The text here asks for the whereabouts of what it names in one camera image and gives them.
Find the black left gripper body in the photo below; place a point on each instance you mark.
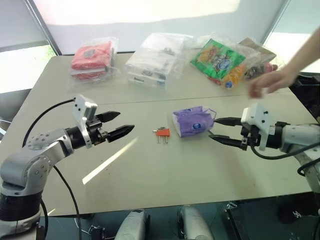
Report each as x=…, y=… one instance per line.
x=96, y=131

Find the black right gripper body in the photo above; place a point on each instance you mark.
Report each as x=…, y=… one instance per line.
x=251, y=137

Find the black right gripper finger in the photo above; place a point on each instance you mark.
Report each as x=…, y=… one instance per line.
x=230, y=142
x=230, y=121

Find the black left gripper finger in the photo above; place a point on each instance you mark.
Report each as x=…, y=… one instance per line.
x=108, y=116
x=121, y=132

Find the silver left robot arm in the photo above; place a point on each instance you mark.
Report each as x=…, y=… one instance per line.
x=30, y=160

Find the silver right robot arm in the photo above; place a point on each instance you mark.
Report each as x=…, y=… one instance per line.
x=297, y=136

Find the person's bare forearm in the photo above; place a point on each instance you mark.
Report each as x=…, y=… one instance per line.
x=306, y=51

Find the red rectangular block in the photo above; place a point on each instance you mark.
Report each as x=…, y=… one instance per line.
x=163, y=132

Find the person's bare hand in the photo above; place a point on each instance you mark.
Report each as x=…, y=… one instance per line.
x=272, y=81

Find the purple tissue pack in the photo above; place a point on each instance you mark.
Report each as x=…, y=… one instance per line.
x=192, y=122

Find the orange snack bag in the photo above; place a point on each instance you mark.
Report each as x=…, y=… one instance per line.
x=233, y=76

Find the red cloths in plastic bag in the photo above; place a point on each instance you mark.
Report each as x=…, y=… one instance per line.
x=91, y=58

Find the green snack bag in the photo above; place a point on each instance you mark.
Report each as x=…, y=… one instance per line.
x=217, y=58

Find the red drink bottle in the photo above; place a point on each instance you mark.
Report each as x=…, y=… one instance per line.
x=268, y=67

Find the bag of white packets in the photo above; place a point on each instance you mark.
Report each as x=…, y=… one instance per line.
x=155, y=60

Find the black equipment beside table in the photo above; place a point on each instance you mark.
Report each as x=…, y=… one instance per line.
x=308, y=92

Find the brown paper bag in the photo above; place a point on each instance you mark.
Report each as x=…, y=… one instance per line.
x=260, y=50

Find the black box under table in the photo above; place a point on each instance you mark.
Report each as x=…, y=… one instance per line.
x=262, y=220

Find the silver rounded robot leg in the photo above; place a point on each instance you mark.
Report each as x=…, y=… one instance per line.
x=132, y=225
x=193, y=223

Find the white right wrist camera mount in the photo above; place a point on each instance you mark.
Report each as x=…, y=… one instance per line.
x=257, y=116

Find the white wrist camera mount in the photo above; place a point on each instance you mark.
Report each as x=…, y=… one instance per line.
x=257, y=116
x=83, y=107

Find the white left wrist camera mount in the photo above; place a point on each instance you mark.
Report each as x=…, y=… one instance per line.
x=83, y=107

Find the grey window frame post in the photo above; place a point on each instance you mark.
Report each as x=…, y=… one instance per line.
x=276, y=20

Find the dark window frame post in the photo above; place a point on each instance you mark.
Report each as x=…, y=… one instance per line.
x=43, y=25

